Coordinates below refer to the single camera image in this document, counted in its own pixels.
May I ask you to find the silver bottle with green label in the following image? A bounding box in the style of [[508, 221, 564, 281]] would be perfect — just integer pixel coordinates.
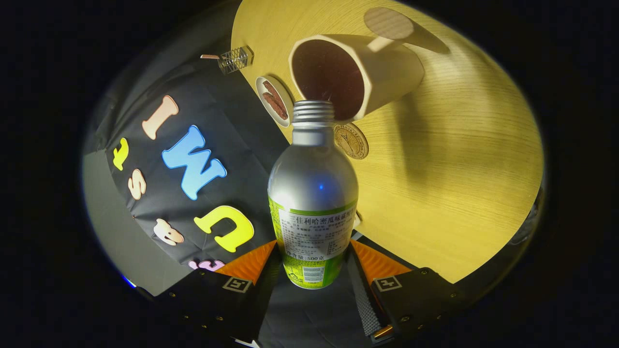
[[267, 100, 359, 290]]

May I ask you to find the wooden table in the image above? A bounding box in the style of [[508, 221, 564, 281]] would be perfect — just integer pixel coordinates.
[[231, 0, 545, 284]]

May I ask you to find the beige cup with wooden handle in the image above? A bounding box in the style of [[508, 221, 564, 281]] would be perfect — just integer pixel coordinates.
[[289, 7, 450, 121]]

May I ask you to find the white oval plate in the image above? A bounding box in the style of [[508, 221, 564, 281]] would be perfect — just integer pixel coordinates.
[[255, 75, 294, 128]]

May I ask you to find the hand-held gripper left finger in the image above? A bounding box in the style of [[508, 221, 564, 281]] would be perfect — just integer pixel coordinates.
[[138, 240, 281, 344]]

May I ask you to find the black backdrop cloth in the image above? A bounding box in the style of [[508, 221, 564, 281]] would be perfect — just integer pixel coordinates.
[[94, 48, 373, 348]]

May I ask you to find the red meat slice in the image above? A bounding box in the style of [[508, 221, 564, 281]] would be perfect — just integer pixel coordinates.
[[262, 92, 288, 120], [263, 80, 288, 114]]

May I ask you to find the round cork coaster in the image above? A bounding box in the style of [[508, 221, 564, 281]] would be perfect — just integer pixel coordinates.
[[333, 122, 369, 160]]

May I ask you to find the wire basket holder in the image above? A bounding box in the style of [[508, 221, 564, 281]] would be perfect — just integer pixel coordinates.
[[218, 45, 254, 75]]

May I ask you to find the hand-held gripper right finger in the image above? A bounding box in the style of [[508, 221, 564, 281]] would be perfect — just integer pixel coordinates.
[[346, 239, 465, 345]]

